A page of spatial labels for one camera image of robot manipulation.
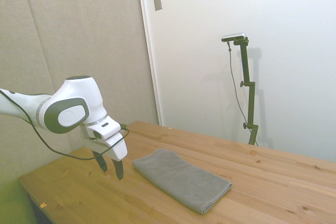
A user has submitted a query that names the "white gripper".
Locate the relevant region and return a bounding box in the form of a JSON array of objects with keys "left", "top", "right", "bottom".
[{"left": 80, "top": 126, "right": 129, "bottom": 181}]

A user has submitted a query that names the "grey towel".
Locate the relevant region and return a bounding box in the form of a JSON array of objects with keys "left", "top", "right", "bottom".
[{"left": 132, "top": 148, "right": 233, "bottom": 216}]

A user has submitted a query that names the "white door frame trim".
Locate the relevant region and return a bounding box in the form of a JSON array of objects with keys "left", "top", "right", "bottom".
[{"left": 135, "top": 0, "right": 163, "bottom": 126}]

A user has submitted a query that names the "black jointed camera stand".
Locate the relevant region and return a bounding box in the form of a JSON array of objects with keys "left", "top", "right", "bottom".
[{"left": 233, "top": 37, "right": 259, "bottom": 146}]

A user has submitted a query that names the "silver black stereo camera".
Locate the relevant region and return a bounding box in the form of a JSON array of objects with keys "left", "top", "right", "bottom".
[{"left": 221, "top": 32, "right": 247, "bottom": 42}]

